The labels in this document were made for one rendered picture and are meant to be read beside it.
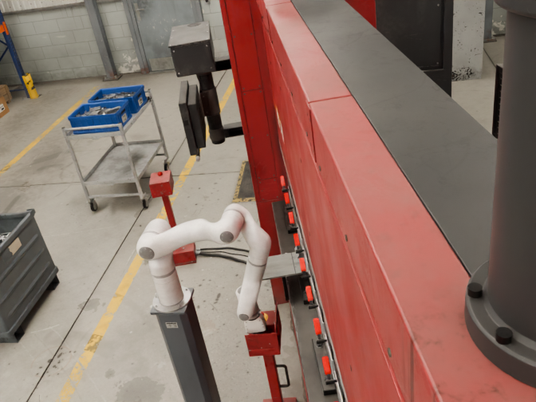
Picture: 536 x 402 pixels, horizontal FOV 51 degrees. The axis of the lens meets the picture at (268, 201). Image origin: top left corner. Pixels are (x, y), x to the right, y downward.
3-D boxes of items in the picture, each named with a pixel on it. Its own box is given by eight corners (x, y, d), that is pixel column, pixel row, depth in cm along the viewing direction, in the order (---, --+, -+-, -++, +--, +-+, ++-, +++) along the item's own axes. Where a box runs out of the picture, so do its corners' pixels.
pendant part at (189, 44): (199, 142, 412) (171, 25, 369) (231, 135, 412) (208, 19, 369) (198, 173, 368) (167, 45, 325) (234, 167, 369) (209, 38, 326)
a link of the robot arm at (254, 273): (264, 277, 245) (251, 325, 262) (268, 254, 259) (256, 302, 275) (244, 273, 245) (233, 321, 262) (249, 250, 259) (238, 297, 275)
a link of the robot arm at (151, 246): (151, 246, 266) (139, 267, 253) (140, 226, 261) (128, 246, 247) (248, 225, 252) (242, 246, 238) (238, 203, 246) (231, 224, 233)
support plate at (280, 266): (258, 259, 296) (257, 258, 295) (306, 251, 296) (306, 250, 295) (260, 281, 280) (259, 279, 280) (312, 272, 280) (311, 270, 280)
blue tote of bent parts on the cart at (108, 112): (88, 120, 568) (82, 104, 559) (133, 116, 559) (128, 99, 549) (72, 135, 538) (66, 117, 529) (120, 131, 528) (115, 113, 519)
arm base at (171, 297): (147, 313, 270) (138, 283, 260) (159, 287, 286) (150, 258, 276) (185, 313, 266) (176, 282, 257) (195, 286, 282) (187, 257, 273)
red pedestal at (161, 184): (168, 254, 489) (144, 171, 447) (197, 249, 489) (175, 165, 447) (167, 267, 471) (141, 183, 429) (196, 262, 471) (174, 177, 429)
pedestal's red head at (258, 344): (252, 329, 299) (246, 303, 290) (281, 326, 297) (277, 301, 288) (249, 356, 282) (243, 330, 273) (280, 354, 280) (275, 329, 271)
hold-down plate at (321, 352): (312, 343, 255) (311, 338, 253) (324, 340, 255) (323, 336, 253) (324, 396, 229) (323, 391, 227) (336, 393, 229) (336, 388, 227)
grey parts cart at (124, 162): (120, 171, 648) (95, 93, 600) (173, 167, 636) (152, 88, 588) (88, 213, 573) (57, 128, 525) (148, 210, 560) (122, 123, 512)
